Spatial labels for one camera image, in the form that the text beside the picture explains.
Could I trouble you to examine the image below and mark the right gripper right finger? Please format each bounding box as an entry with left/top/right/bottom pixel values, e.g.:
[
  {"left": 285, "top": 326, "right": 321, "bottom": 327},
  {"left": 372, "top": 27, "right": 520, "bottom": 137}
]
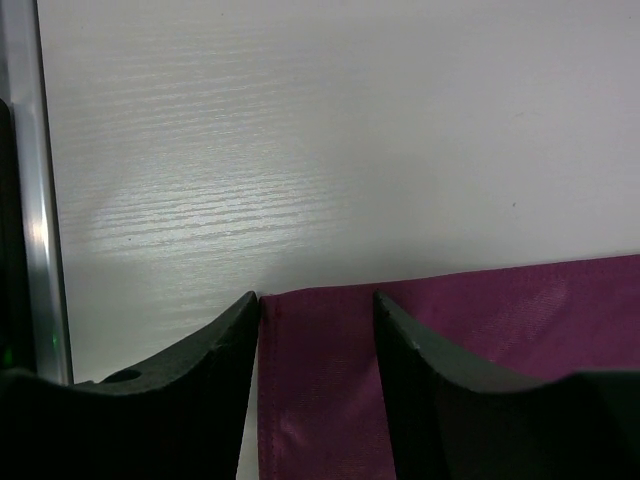
[{"left": 373, "top": 292, "right": 639, "bottom": 479}]

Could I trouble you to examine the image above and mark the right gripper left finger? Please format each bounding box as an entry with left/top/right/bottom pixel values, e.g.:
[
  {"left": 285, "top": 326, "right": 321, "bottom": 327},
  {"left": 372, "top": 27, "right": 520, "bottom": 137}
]
[{"left": 1, "top": 292, "right": 258, "bottom": 479}]

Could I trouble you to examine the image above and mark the purple satin napkin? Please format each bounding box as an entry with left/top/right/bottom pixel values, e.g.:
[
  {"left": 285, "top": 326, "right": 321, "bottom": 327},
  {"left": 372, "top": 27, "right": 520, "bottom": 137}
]
[{"left": 258, "top": 255, "right": 639, "bottom": 479}]

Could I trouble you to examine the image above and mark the aluminium front rail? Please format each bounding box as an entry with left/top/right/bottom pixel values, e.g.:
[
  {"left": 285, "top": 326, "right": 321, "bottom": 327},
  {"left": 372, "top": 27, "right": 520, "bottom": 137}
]
[{"left": 1, "top": 1, "right": 73, "bottom": 385}]

